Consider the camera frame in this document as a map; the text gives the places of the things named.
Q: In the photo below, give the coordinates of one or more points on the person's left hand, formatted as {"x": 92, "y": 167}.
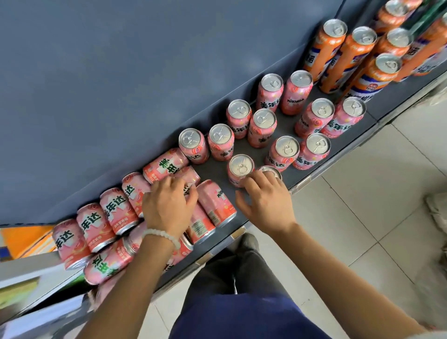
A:
{"x": 167, "y": 209}

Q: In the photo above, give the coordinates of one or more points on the person's right hand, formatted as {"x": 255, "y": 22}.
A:
{"x": 270, "y": 206}

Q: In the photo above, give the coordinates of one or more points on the pink printed soda can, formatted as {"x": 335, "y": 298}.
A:
{"x": 190, "y": 174}
{"x": 270, "y": 94}
{"x": 270, "y": 170}
{"x": 220, "y": 143}
{"x": 262, "y": 129}
{"x": 192, "y": 143}
{"x": 297, "y": 94}
{"x": 239, "y": 115}
{"x": 239, "y": 169}

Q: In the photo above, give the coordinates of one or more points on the pile of pink soda cans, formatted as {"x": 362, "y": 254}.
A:
{"x": 115, "y": 209}

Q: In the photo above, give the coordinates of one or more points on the grey metal shelf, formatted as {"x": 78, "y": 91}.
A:
{"x": 139, "y": 87}

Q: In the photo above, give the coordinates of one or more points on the group of orange cans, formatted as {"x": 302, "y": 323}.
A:
{"x": 324, "y": 52}

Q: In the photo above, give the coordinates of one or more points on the orange striped soda can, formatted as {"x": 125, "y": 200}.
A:
{"x": 426, "y": 42}
{"x": 373, "y": 77}
{"x": 434, "y": 64}
{"x": 398, "y": 38}

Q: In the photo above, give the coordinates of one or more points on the person's left forearm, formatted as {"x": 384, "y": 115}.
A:
{"x": 132, "y": 290}

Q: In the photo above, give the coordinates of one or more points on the person's right forearm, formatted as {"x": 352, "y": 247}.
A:
{"x": 331, "y": 279}

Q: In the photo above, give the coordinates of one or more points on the grey shoe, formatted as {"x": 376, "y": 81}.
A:
{"x": 248, "y": 241}

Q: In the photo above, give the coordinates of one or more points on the navy blue shirt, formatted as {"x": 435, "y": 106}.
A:
{"x": 244, "y": 317}

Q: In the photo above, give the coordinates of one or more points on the orange packet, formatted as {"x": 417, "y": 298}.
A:
{"x": 24, "y": 239}

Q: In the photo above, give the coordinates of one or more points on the light grey shirt sleeve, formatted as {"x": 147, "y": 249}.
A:
{"x": 434, "y": 335}

